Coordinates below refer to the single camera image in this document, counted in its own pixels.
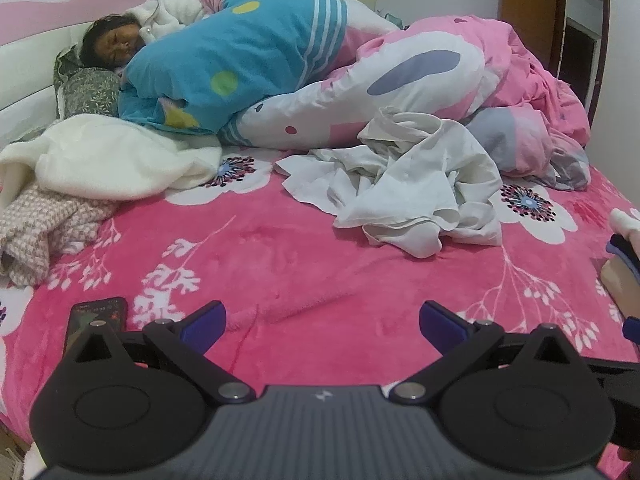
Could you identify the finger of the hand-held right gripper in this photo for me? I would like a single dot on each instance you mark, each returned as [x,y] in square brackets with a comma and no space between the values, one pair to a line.
[632,330]

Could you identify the grey patterned pillow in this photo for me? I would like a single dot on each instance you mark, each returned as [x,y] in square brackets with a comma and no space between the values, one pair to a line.
[90,90]

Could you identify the pink floral blanket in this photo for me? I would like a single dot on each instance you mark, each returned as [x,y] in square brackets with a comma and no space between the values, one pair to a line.
[300,260]

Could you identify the pink checked cloth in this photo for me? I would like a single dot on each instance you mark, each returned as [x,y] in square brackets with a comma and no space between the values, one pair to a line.
[40,230]

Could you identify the navy folded garment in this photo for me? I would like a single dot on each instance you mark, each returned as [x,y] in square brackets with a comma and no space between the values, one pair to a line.
[625,255]

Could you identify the sleeping person in blue blanket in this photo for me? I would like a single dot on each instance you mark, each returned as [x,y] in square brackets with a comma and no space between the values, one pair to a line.
[240,60]

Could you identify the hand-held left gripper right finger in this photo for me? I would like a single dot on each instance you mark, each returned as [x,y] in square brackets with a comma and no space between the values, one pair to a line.
[440,325]

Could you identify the dark door frame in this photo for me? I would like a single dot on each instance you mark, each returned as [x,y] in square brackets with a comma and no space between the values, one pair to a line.
[602,60]

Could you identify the pink white printed duvet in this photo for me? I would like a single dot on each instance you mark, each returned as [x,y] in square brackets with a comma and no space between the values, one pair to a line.
[425,60]

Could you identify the white shirt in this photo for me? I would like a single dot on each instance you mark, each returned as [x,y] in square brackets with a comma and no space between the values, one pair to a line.
[400,185]

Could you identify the cream fleece blanket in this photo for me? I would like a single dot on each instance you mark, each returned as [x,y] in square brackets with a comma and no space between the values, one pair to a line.
[100,160]

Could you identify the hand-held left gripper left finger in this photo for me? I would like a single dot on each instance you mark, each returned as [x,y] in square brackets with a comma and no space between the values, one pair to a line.
[202,327]

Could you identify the pink white headboard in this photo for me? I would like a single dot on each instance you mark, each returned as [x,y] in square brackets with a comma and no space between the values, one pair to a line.
[25,60]

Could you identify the dark smartphone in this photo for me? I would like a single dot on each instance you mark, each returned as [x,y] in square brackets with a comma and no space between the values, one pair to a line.
[102,310]

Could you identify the wooden door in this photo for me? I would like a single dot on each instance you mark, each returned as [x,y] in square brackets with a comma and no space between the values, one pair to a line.
[525,10]

